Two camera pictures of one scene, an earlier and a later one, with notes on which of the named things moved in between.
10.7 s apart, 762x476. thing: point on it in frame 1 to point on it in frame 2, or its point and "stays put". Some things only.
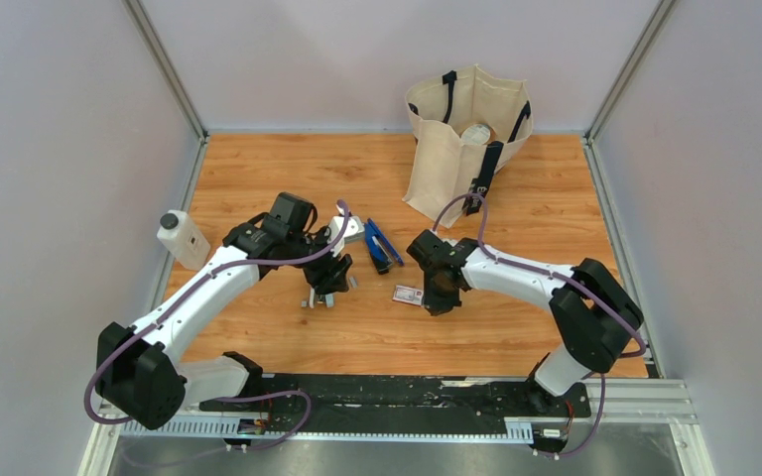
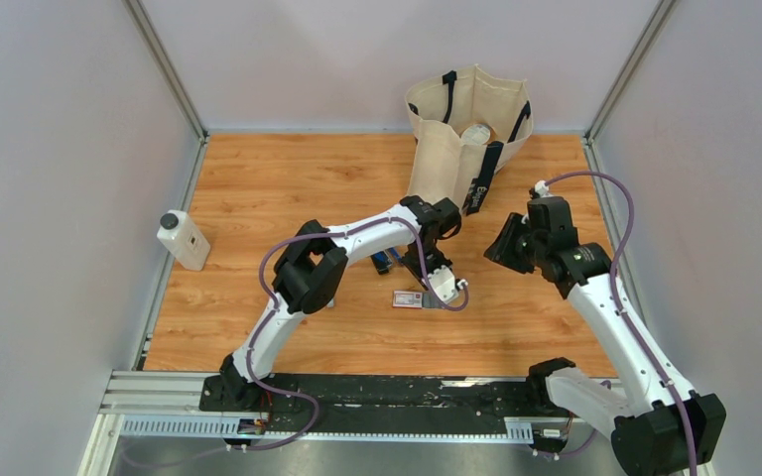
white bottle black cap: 179,233 stays put
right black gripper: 438,305 to 500,250
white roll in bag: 476,134 stays put
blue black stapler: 382,251 stays put
